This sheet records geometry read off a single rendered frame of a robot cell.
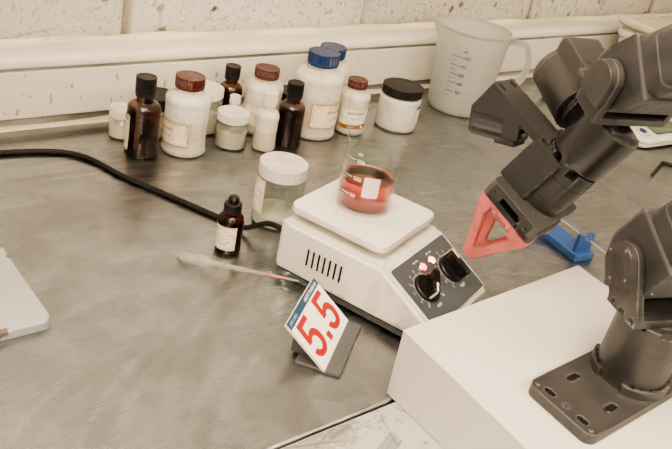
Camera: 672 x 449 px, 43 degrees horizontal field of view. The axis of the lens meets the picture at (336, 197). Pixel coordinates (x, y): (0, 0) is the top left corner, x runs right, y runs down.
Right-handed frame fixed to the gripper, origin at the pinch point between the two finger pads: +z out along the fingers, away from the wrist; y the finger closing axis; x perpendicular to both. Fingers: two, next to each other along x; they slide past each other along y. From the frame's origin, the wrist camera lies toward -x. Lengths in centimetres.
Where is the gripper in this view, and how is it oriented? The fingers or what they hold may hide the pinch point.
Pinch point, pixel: (477, 246)
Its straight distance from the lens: 90.3
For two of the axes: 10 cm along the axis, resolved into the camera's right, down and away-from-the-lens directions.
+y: -5.9, 2.1, -7.8
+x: 5.9, 7.7, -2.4
